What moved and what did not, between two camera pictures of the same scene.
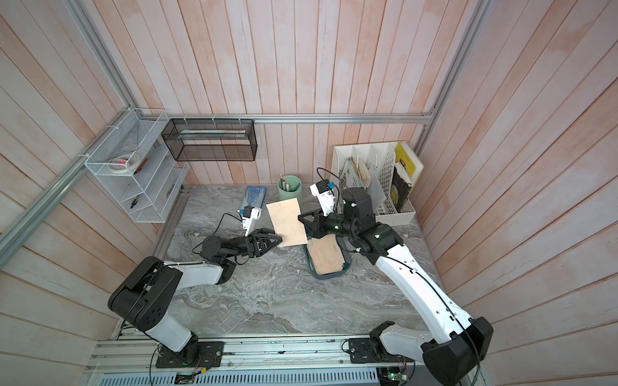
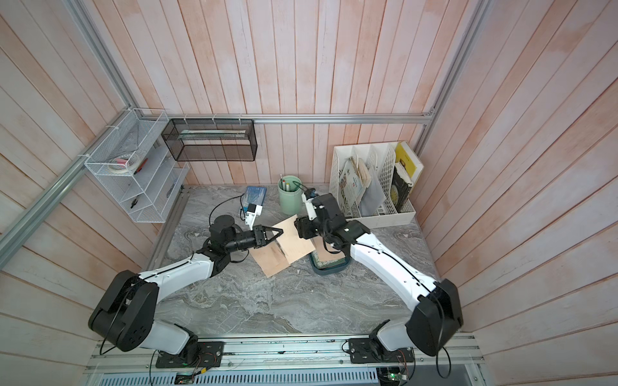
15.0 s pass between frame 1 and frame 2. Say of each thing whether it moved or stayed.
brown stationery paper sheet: moved
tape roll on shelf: stayed
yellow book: stayed
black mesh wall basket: stayed
